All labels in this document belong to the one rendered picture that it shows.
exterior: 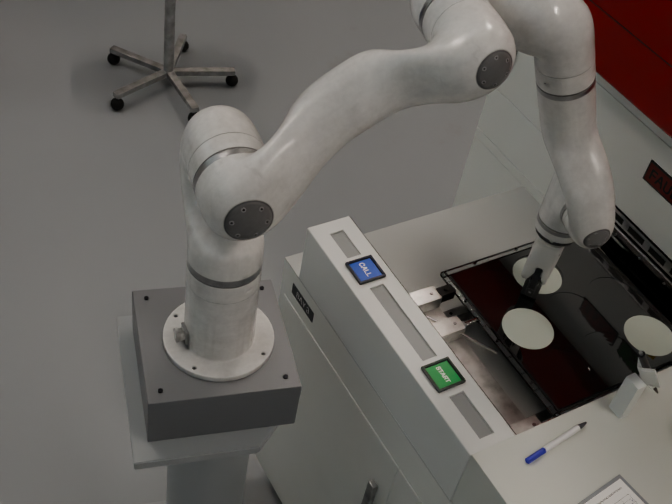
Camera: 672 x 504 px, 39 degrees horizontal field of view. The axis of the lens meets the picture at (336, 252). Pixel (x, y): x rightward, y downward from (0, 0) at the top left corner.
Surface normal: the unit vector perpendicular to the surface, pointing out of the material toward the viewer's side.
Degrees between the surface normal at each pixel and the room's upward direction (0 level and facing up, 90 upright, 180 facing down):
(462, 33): 34
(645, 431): 0
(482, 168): 90
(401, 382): 90
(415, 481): 90
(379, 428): 90
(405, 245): 0
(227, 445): 0
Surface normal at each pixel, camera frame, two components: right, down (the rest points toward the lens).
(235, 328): 0.46, 0.65
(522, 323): 0.15, -0.70
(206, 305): -0.38, 0.59
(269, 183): 0.56, 0.28
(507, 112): -0.86, 0.26
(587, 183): -0.02, 0.14
